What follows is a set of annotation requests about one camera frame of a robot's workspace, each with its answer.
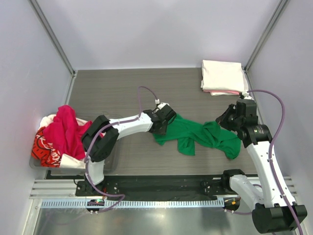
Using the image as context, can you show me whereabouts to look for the green t shirt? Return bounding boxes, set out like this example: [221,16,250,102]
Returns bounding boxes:
[154,114,241,160]

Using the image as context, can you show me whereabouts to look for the clear plastic bin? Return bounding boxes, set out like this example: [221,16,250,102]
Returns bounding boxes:
[29,113,125,174]

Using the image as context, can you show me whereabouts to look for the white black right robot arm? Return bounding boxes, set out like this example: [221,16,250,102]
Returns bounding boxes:
[216,98,307,234]

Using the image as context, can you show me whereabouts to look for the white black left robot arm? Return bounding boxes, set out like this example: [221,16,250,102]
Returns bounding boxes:
[81,103,177,195]

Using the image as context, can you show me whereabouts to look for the folded pink t shirt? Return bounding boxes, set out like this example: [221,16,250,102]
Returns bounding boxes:
[203,90,240,96]

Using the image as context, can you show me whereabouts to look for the folded white t shirt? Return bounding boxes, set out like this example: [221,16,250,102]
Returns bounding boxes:
[201,60,248,92]

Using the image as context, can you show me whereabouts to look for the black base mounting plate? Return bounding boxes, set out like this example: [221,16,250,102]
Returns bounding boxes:
[46,170,260,202]

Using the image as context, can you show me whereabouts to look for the magenta red t shirt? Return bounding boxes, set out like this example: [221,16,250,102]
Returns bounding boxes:
[43,105,92,160]

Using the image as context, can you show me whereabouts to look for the white t shirt in bin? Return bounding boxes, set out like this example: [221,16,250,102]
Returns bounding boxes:
[40,114,86,169]

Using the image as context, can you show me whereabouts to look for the red printed t shirt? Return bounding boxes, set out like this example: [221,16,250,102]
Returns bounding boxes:
[31,127,61,168]

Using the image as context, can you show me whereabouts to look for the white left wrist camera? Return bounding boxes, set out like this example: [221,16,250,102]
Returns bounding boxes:
[155,98,169,110]

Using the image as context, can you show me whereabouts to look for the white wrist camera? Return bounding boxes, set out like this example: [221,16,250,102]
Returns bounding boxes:
[239,91,254,100]
[155,98,169,110]

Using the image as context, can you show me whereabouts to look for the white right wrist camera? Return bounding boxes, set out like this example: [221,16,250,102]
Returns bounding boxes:
[239,91,254,100]

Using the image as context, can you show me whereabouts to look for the left aluminium frame post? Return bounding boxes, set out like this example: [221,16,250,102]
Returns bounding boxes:
[28,0,75,77]

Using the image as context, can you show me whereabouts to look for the aluminium frame post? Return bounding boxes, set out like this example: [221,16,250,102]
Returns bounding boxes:
[242,0,291,74]
[28,0,75,77]

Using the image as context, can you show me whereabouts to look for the right aluminium frame post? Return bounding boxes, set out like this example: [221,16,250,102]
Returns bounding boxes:
[242,0,291,74]

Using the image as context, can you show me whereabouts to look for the slotted grey cable duct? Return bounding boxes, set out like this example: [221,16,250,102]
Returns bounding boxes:
[41,198,224,209]

